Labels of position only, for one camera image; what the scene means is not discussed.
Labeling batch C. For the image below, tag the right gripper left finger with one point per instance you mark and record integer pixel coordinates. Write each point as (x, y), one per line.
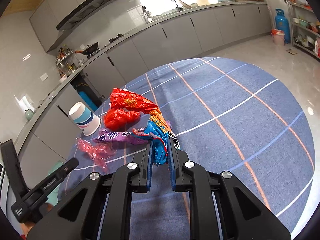
(142, 182)

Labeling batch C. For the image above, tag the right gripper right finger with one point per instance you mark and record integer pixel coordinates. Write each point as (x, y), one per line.
(180, 181)

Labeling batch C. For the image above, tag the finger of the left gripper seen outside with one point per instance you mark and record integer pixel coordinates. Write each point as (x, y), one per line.
(57, 177)

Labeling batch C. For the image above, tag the red blue snack wrapper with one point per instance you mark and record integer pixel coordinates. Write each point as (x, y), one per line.
(157, 128)

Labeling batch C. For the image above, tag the grey kitchen cabinets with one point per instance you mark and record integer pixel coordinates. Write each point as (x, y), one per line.
(49, 135)

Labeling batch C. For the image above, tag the left hand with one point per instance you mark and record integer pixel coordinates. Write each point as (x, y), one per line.
(26, 227)

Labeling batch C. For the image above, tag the pink clear plastic film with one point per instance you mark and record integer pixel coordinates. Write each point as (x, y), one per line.
(99, 153)

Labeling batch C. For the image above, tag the purple snack wrapper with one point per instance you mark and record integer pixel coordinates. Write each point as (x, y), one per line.
(106, 135)

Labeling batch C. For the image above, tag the red plastic bag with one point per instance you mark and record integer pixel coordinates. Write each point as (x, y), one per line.
(116, 119)

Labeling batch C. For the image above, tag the white blue paper cup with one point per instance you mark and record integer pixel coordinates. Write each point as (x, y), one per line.
(84, 118)

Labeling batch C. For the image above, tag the blue checked tablecloth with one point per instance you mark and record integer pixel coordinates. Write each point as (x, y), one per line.
(227, 115)

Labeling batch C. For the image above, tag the spice rack with bottles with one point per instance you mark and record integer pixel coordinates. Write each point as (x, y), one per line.
(65, 61)

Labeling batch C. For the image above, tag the black wok on stove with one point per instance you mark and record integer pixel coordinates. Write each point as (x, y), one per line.
(88, 51)

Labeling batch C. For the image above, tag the pink bucket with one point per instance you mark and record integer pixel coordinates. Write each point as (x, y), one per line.
(278, 37)

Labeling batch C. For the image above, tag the range hood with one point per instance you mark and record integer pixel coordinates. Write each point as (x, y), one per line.
(87, 8)

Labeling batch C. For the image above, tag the blue gas cylinder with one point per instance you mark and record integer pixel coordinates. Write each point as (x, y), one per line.
(282, 23)

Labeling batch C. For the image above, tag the metal storage shelf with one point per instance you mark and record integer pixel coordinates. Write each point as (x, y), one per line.
(304, 27)

